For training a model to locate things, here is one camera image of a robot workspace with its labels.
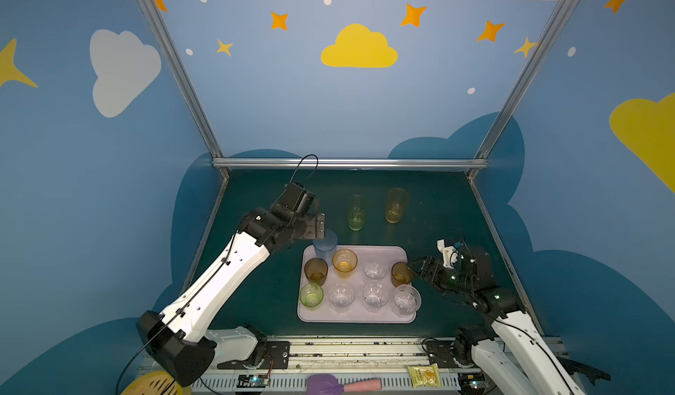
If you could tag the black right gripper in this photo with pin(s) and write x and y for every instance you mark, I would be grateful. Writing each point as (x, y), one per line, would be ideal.
(436, 273)

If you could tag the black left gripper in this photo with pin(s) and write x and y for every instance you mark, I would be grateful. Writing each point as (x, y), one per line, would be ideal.
(316, 226)

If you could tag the amber dimpled glass front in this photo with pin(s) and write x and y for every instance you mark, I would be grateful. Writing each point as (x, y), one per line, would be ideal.
(401, 274)

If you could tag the clear faceted glass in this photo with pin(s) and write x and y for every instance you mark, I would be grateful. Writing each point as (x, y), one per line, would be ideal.
(375, 270)
(341, 296)
(406, 300)
(375, 295)

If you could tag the tall blue plastic glass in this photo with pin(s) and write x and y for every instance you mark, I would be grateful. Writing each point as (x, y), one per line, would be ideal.
(327, 247)

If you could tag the dark amber dimpled glass back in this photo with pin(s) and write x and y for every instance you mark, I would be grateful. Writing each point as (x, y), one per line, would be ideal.
(316, 271)

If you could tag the short yellow glass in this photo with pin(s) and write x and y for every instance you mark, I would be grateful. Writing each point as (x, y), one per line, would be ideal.
(345, 262)

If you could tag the tall green plastic glass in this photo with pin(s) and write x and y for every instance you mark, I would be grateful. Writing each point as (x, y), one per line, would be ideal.
(356, 212)

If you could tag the tall yellow-green glass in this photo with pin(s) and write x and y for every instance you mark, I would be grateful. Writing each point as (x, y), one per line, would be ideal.
(311, 295)

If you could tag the tall yellow plastic glass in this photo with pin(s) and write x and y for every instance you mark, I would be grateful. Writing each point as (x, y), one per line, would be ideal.
(397, 201)

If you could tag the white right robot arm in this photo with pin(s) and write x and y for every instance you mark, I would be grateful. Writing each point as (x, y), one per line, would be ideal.
(508, 347)

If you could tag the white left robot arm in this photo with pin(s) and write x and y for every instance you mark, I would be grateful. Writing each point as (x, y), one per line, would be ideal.
(176, 337)

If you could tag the pink plastic tray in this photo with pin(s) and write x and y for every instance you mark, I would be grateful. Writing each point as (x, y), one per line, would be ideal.
(357, 313)

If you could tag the yellow snack packet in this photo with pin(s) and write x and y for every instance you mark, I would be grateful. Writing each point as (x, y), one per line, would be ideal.
(425, 376)

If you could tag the purple pink spatula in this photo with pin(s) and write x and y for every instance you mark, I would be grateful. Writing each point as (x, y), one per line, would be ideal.
(326, 384)

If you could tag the red black tool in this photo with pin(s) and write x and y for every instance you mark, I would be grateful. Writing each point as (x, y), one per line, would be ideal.
(592, 374)

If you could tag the yellow woven basket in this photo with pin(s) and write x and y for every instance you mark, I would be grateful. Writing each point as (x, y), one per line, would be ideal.
(156, 383)

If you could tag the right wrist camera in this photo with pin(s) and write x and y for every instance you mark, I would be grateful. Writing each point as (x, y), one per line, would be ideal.
(451, 254)

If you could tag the aluminium frame back rail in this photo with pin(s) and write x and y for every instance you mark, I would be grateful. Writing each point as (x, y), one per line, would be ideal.
(350, 164)

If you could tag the aluminium frame left post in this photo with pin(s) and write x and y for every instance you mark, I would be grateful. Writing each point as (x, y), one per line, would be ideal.
(169, 50)

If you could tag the aluminium frame post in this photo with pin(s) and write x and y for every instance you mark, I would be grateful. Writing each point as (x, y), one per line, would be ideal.
(169, 50)
(558, 20)

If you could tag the aluminium frame right post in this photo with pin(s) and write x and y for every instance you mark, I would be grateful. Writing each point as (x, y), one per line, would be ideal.
(558, 20)

